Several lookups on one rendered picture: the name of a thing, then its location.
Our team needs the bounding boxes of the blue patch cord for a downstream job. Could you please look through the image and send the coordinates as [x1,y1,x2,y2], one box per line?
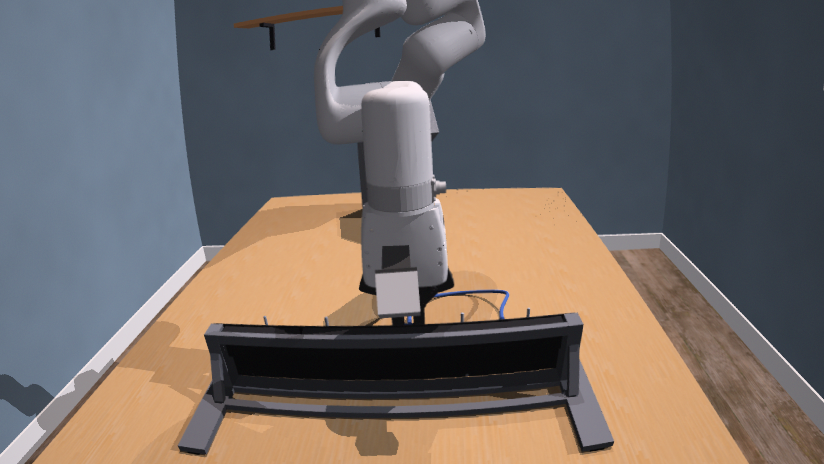
[407,290,509,323]

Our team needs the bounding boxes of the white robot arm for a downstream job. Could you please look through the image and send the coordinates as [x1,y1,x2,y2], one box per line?
[314,0,486,318]

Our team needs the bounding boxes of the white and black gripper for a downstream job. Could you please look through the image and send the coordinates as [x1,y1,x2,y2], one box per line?
[359,199,454,324]

